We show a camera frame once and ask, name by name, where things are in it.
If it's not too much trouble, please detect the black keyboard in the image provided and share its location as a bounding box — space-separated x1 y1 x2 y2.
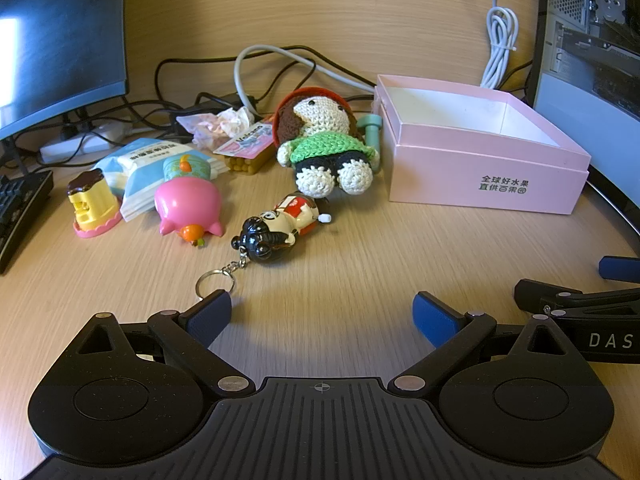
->
0 169 55 275

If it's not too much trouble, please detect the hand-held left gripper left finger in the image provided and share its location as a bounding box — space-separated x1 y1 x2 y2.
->
75 290 256 399

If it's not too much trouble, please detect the black cable bundle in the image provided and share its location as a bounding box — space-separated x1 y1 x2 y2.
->
60 97 183 138

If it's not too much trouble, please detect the pink pig toy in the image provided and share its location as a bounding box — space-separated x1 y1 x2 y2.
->
154 154 223 249

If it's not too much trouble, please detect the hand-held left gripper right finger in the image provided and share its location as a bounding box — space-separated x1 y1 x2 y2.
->
389 291 571 396

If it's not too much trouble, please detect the long black cable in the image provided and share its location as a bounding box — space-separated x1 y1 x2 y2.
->
156 49 377 111

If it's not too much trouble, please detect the crochet doll green shirt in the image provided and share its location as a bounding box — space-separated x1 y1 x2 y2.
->
270 87 383 197

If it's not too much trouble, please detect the blue white tissue packet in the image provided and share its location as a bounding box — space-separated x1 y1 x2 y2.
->
92 137 231 223

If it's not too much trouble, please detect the pink checked cloth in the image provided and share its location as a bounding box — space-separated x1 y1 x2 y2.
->
176 106 257 151

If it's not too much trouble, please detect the coiled white cable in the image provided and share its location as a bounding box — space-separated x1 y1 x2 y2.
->
480 0 522 89

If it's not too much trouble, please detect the black computer monitor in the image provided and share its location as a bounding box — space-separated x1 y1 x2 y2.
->
0 0 130 142

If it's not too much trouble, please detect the yellow pudding toy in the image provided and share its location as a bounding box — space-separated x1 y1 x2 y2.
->
66 170 123 237

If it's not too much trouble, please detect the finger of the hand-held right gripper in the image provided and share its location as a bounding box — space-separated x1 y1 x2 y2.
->
598 256 640 283
514 279 640 317

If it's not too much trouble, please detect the thin black cable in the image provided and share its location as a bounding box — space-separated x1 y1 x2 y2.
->
510 62 536 107

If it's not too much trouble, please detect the glass-sided computer case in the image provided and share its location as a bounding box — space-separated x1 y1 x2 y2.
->
531 0 640 241

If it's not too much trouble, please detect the black-haired figurine keychain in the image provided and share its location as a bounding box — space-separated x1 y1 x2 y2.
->
195 192 334 303

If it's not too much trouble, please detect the grey cable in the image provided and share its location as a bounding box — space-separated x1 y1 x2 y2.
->
234 44 378 111

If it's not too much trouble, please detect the white power strip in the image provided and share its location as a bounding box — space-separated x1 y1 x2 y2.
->
39 121 126 165

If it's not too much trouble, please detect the teal plastic hook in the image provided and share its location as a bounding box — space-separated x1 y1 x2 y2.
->
357 114 384 174

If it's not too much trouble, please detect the pink cardboard box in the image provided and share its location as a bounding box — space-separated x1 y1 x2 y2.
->
372 74 592 216

